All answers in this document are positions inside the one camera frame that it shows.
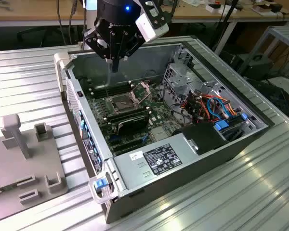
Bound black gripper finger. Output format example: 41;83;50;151
115;31;145;73
83;27;117;73

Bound thin wire locking lever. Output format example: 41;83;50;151
102;81;110;100

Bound metal socket cover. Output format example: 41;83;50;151
130;81;152;104

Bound CPU socket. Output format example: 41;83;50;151
105;94;138;114

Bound black RAM slot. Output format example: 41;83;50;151
92;86;135;97
93;89;136;99
88;80;131;91
90;83;133;94

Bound black office chair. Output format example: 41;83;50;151
16;25;72;48

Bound silver drive cage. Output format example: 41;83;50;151
161;44;223;114

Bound green motherboard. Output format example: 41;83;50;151
83;77;184;157

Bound black graphics card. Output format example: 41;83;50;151
115;113;150;136

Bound silver chipset heatsink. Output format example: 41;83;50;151
150;127;171;142

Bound blue expansion slot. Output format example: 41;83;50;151
109;134;148;144

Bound white box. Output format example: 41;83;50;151
205;2;238;14

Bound black expansion slot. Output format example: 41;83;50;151
110;139;145;149
113;144;145;156

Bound long wooden desk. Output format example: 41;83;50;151
0;0;289;27

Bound black plastic fan shroud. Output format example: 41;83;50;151
171;122;230;156

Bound blue disk carrier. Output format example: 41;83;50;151
213;121;229;132

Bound silver power supply unit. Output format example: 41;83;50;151
105;133;201;193

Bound black equipment case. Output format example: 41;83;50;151
231;53;275;81

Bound brown cardboard box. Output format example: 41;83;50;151
250;4;272;15

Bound blue case latch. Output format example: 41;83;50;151
93;178;106;191

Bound grey parts rack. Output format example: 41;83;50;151
0;114;69;217

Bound small black device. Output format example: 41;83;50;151
271;2;284;13

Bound grey slatted side table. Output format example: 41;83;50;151
238;25;289;75

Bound open grey PC case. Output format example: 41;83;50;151
53;41;276;224

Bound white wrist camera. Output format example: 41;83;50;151
134;13;170;43

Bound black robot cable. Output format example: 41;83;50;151
55;0;78;46

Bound black camera bracket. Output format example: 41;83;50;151
138;0;171;28

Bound black wire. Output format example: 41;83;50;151
161;80;191;126

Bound orange wire bundle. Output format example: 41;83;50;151
180;94;243;124

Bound blue wire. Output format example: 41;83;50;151
216;96;233;117
206;96;224;120

